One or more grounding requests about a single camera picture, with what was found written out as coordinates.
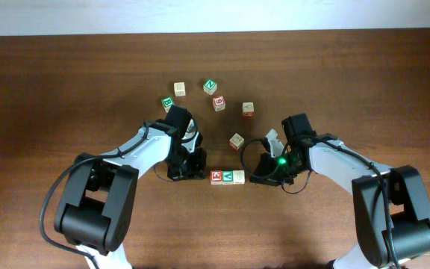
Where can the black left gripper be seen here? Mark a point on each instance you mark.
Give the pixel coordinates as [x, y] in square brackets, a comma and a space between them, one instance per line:
[195, 169]

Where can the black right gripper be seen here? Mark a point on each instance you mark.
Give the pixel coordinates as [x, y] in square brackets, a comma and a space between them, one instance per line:
[269, 173]

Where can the red E elephant block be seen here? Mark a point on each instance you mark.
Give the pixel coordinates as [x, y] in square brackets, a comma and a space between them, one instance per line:
[216, 177]

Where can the pretzel picture wooden block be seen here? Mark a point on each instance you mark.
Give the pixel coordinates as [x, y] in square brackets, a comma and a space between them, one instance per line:
[238, 177]

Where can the green V wooden block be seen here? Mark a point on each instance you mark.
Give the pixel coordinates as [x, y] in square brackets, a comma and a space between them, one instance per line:
[227, 177]

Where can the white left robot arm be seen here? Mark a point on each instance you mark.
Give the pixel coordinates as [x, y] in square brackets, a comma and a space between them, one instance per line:
[95, 209]

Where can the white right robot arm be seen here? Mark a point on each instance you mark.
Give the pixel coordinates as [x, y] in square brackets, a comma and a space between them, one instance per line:
[391, 204]

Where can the blue sided wooden block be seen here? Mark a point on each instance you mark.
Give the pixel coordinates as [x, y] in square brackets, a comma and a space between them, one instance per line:
[191, 126]

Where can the red C wooden block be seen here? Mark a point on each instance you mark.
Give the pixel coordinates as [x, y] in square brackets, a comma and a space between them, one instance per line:
[236, 141]

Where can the green B wooden block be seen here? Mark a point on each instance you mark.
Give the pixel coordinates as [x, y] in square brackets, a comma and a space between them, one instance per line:
[167, 103]

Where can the red 9 wooden block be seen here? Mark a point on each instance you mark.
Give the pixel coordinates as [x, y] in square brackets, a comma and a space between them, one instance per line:
[219, 103]

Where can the red A wooden block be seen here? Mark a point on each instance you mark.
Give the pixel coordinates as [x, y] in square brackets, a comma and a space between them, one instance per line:
[248, 109]

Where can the plain top wooden block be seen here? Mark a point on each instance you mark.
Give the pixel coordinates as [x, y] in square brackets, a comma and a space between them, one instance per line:
[179, 89]

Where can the green N wooden block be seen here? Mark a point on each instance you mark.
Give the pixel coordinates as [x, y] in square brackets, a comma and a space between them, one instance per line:
[210, 87]

